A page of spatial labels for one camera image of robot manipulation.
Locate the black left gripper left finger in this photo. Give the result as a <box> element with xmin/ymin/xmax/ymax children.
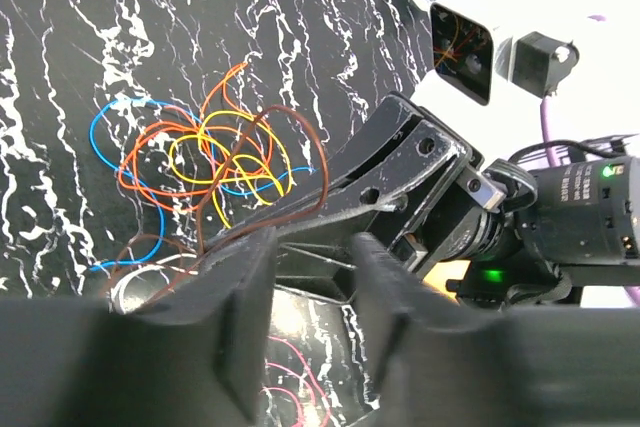
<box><xmin>1</xmin><ymin>228</ymin><xmax>277</xmax><ymax>426</ymax></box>

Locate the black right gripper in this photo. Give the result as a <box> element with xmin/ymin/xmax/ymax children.
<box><xmin>231</xmin><ymin>92</ymin><xmax>505</xmax><ymax>305</ymax></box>

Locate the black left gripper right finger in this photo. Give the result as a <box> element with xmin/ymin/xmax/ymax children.
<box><xmin>351</xmin><ymin>233</ymin><xmax>639</xmax><ymax>426</ymax></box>

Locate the brown cable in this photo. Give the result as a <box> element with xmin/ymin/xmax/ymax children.
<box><xmin>99</xmin><ymin>104</ymin><xmax>330</xmax><ymax>298</ymax></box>

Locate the white cable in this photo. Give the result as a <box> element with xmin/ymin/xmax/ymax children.
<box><xmin>108</xmin><ymin>252</ymin><xmax>201</xmax><ymax>313</ymax></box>

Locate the blue cable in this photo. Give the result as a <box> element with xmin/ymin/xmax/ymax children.
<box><xmin>88</xmin><ymin>96</ymin><xmax>317</xmax><ymax>272</ymax></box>

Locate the pink cable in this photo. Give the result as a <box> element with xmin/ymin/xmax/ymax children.
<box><xmin>262</xmin><ymin>334</ymin><xmax>334</xmax><ymax>427</ymax></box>

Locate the yellow cable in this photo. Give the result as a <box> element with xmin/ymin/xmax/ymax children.
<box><xmin>168</xmin><ymin>110</ymin><xmax>293</xmax><ymax>229</ymax></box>

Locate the orange cable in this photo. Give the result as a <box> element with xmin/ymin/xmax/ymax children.
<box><xmin>117</xmin><ymin>61</ymin><xmax>275</xmax><ymax>213</ymax></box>

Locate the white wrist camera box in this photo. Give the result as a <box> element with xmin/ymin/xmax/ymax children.
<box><xmin>413</xmin><ymin>0</ymin><xmax>580</xmax><ymax>106</ymax></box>

